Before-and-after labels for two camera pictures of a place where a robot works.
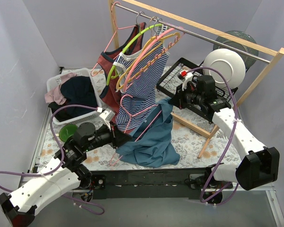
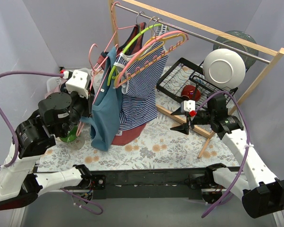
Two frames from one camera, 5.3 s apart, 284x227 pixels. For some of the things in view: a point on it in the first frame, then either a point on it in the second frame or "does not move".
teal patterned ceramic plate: x=249 y=61 does not move
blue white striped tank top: x=138 y=74 does not move
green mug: x=66 y=131 does not move
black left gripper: x=115 y=137 -> x=87 y=107
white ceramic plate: x=229 y=63 does not move
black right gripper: x=180 y=98 -> x=188 y=119
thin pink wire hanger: x=130 y=116 -> x=102 y=57
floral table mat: x=198 y=146 does not move
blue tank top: x=152 y=145 -> x=106 y=113
